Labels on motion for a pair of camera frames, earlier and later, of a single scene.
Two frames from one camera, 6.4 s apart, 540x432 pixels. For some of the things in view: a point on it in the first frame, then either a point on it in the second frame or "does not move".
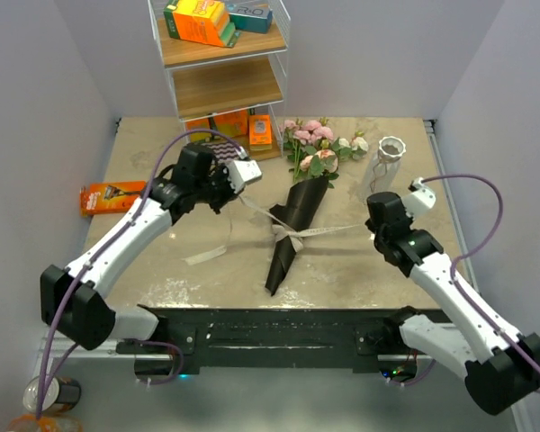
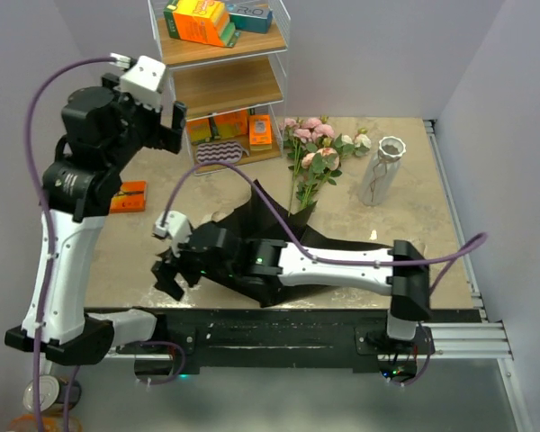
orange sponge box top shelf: (204, 22) does not move
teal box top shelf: (250, 16) does not move
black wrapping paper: (304, 202) to (264, 218)
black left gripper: (221, 172) to (162, 137)
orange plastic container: (30, 423) does not move
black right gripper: (370, 226) to (166, 283)
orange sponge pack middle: (235, 123) does not move
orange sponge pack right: (260, 131) does not move
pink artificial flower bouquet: (314, 151) does not move
